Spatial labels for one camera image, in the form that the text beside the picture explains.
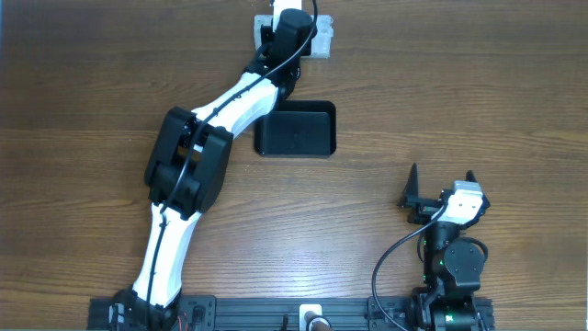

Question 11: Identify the white test tube rack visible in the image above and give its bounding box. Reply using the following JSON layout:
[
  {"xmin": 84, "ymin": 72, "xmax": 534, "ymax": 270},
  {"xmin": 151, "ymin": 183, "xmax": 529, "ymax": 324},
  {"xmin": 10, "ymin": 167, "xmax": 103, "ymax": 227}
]
[{"xmin": 254, "ymin": 14, "xmax": 334, "ymax": 60}]

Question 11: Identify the black cable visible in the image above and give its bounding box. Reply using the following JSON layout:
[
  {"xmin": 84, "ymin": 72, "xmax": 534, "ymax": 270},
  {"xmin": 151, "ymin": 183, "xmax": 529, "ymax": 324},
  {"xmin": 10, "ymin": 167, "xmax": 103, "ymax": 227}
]
[
  {"xmin": 370, "ymin": 205, "xmax": 447, "ymax": 331},
  {"xmin": 158, "ymin": 0, "xmax": 320, "ymax": 217}
]

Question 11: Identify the mounting rail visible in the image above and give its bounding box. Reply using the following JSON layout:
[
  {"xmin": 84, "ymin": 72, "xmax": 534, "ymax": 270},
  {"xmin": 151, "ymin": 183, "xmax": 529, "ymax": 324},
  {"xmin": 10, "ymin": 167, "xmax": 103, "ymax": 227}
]
[{"xmin": 86, "ymin": 295, "xmax": 496, "ymax": 331}]

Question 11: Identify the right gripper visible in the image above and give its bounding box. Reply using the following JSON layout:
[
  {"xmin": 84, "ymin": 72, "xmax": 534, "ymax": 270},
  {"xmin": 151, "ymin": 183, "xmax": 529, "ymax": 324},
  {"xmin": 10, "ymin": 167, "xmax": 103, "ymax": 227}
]
[{"xmin": 397, "ymin": 162, "xmax": 479, "ymax": 226}]

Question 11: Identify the black tray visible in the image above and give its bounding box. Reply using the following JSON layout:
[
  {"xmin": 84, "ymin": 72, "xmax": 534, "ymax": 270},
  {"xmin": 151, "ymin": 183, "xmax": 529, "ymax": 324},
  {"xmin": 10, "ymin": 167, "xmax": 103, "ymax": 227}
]
[{"xmin": 254, "ymin": 99, "xmax": 338, "ymax": 160}]

